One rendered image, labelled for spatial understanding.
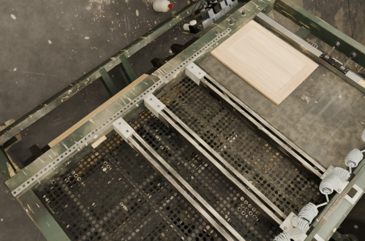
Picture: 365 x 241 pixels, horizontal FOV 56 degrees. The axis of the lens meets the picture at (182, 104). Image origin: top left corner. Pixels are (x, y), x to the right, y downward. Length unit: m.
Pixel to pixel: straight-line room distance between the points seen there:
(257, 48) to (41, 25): 1.53
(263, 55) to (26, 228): 2.26
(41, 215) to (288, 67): 1.69
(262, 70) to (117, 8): 1.29
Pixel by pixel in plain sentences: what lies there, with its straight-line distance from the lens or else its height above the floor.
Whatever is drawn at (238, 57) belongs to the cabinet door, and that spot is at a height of 1.02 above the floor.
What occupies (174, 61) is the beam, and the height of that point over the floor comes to 0.83.
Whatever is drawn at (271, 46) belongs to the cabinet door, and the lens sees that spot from 2.45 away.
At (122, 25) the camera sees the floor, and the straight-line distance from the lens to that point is 2.95.
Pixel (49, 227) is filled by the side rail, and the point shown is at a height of 1.10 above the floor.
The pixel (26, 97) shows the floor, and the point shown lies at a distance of 2.76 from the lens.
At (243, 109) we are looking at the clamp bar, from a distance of 2.06.
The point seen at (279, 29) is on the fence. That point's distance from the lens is 2.54.
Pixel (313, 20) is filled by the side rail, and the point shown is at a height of 1.18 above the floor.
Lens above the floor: 2.61
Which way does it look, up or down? 50 degrees down
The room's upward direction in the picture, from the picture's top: 111 degrees clockwise
